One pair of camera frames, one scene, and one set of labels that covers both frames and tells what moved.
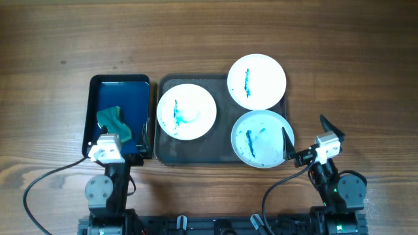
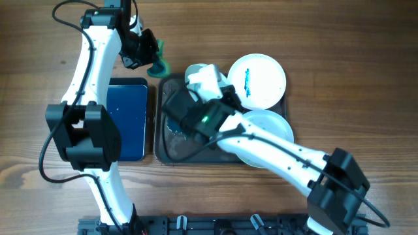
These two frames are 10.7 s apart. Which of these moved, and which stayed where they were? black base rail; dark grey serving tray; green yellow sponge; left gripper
Moved: left gripper; green yellow sponge
Stayed: black base rail; dark grey serving tray
